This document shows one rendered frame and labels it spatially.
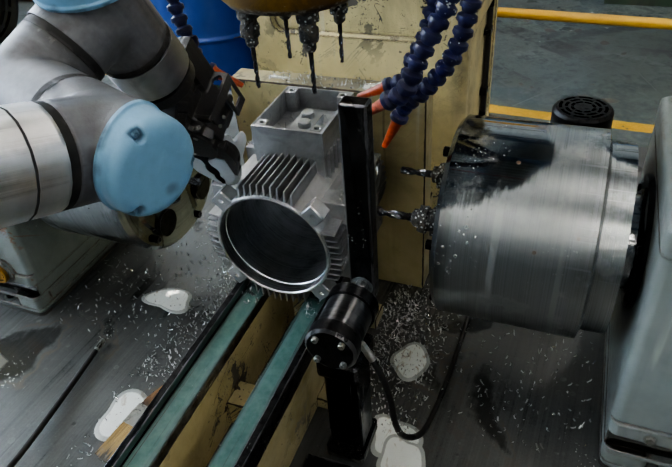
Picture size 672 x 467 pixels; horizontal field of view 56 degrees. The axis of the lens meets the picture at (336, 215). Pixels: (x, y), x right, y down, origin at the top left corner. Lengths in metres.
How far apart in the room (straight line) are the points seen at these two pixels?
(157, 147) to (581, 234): 0.43
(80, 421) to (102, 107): 0.61
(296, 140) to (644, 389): 0.49
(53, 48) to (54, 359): 0.63
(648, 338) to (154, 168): 0.52
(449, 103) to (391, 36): 0.13
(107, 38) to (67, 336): 0.64
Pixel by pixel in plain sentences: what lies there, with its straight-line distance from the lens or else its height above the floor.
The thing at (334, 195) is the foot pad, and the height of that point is 1.07.
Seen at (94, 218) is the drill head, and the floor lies 1.02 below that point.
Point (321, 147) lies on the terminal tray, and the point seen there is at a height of 1.13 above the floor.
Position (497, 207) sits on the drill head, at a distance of 0.69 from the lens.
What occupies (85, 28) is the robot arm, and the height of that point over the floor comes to 1.36.
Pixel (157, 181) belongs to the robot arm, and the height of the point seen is 1.30.
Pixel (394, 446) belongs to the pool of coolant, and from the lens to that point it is 0.86.
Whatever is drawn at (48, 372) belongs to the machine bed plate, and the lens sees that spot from 1.07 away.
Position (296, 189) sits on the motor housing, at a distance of 0.76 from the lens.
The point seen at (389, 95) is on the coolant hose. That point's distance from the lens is 0.67.
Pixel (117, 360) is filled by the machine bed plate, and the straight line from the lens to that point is 1.04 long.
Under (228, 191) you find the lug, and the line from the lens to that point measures 0.80.
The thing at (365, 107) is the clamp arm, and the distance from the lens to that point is 0.61.
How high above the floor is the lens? 1.52
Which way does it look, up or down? 36 degrees down
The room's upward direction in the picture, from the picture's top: 5 degrees counter-clockwise
